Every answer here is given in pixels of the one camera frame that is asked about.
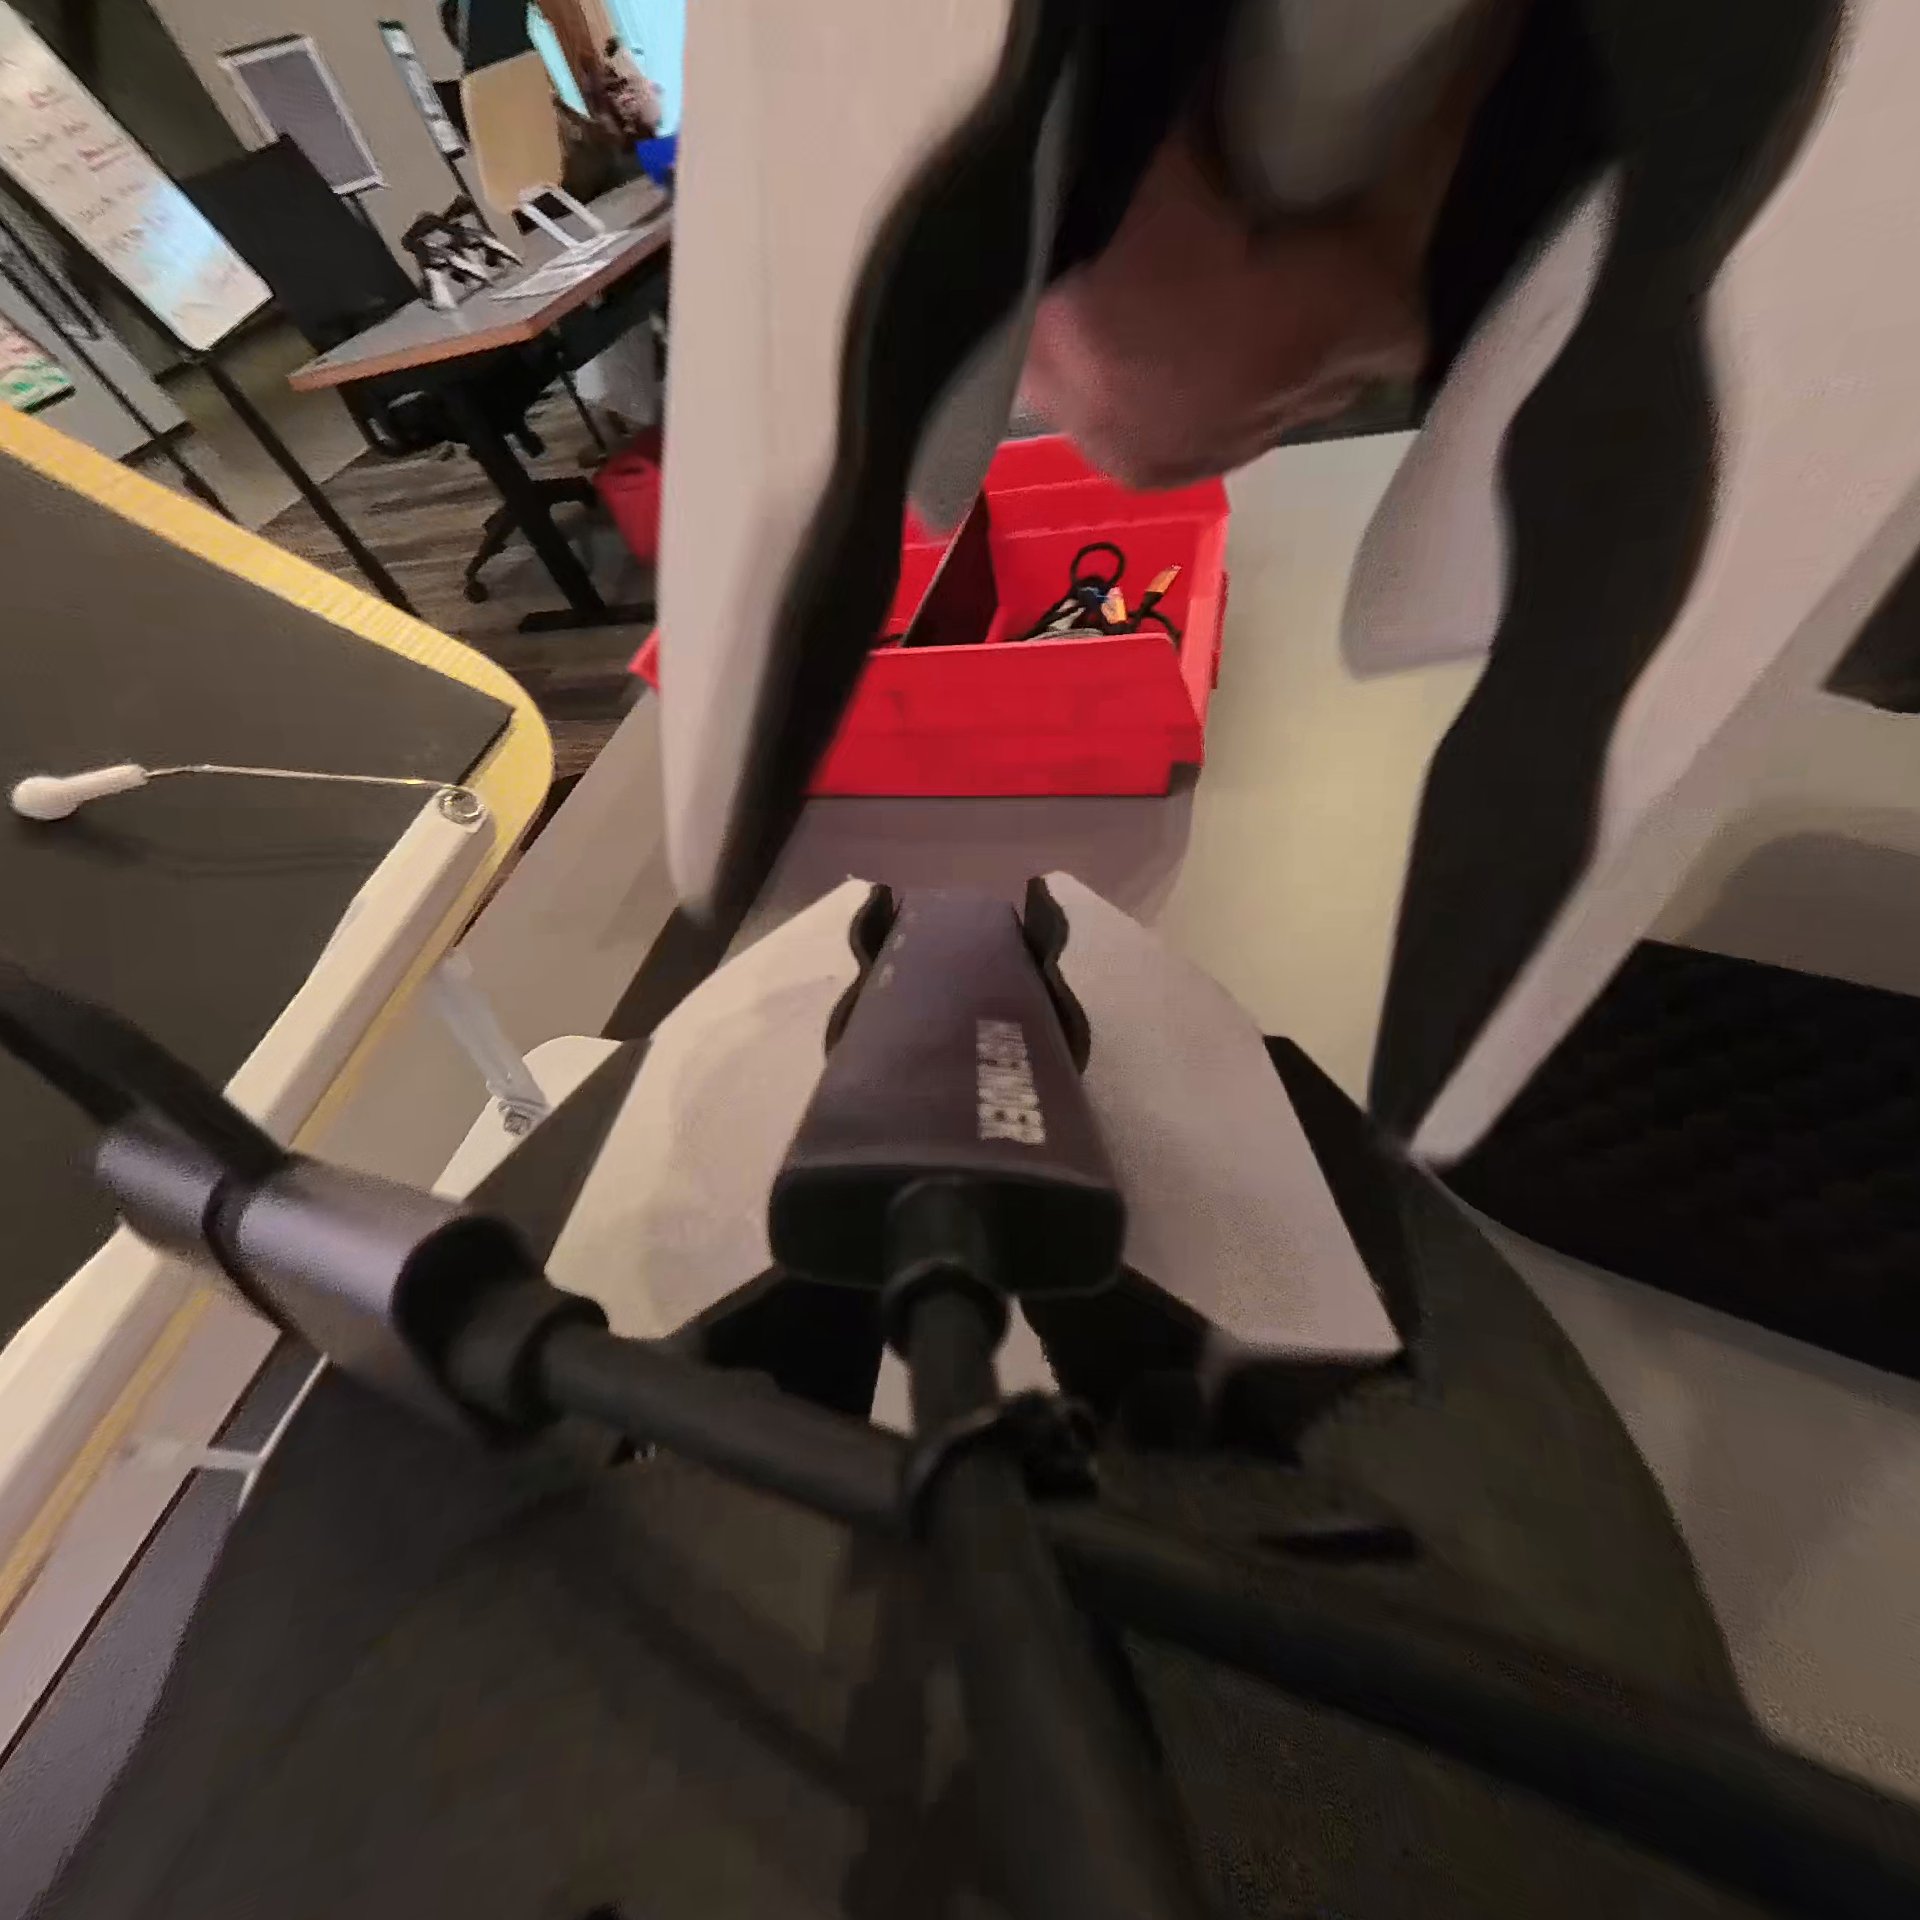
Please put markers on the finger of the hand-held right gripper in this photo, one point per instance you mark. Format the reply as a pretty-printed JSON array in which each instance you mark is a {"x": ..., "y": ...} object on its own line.
[
  {"x": 779, "y": 375},
  {"x": 1770, "y": 675}
]

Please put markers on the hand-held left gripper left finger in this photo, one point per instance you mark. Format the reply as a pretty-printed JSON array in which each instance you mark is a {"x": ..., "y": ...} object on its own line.
[{"x": 674, "y": 1155}]

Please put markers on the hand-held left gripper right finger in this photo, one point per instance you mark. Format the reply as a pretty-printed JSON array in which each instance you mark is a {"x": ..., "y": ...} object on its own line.
[{"x": 1230, "y": 1185}]

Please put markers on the red plastic bin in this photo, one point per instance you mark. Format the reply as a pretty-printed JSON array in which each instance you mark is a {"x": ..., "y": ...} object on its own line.
[
  {"x": 628, "y": 495},
  {"x": 1019, "y": 721}
]

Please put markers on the person's right hand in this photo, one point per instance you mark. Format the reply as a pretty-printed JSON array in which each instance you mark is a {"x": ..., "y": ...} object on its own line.
[{"x": 1230, "y": 331}]

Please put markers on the white stand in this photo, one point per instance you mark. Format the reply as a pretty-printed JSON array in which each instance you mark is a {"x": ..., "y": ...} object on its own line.
[{"x": 579, "y": 1072}]

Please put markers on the white paper sheet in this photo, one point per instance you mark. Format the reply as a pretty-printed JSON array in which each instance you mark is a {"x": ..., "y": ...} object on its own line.
[{"x": 546, "y": 278}]

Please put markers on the black tangled equipment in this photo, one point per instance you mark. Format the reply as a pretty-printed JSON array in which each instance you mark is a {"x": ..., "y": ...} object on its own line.
[{"x": 451, "y": 254}]

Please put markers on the tan board stand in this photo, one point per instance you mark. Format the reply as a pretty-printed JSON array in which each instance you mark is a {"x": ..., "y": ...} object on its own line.
[{"x": 511, "y": 143}]

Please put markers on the grey top desk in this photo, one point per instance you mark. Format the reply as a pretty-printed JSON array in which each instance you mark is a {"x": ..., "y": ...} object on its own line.
[{"x": 422, "y": 339}]

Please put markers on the black standing panel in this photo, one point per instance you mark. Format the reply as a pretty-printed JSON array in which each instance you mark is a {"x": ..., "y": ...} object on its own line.
[{"x": 300, "y": 254}]

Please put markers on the grey framed panel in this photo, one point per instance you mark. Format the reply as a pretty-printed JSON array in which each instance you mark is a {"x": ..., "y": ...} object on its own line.
[{"x": 300, "y": 105}]

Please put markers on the large whiteboard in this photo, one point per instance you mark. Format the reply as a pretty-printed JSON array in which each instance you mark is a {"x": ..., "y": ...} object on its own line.
[{"x": 135, "y": 196}]

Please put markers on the black board wooden rim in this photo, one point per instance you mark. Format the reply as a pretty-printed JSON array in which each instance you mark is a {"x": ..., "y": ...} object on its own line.
[{"x": 182, "y": 675}]

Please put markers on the white page clip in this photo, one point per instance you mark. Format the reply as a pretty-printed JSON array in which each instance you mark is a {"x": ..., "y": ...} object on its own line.
[{"x": 67, "y": 792}]

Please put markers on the whiteboard green red writing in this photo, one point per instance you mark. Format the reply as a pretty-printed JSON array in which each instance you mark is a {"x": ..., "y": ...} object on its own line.
[{"x": 31, "y": 373}]

